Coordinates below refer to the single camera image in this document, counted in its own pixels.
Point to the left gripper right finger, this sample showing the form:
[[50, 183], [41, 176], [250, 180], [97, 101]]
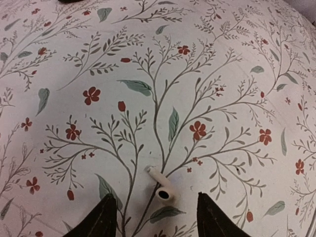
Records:
[[212, 220]]

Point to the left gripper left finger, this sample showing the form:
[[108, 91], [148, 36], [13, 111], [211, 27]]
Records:
[[100, 222]]

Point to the white stem earbud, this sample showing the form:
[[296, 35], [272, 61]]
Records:
[[166, 193]]

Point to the black earbud charging case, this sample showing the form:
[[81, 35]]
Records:
[[69, 1]]

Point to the floral tablecloth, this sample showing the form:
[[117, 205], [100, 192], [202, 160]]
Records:
[[218, 95]]

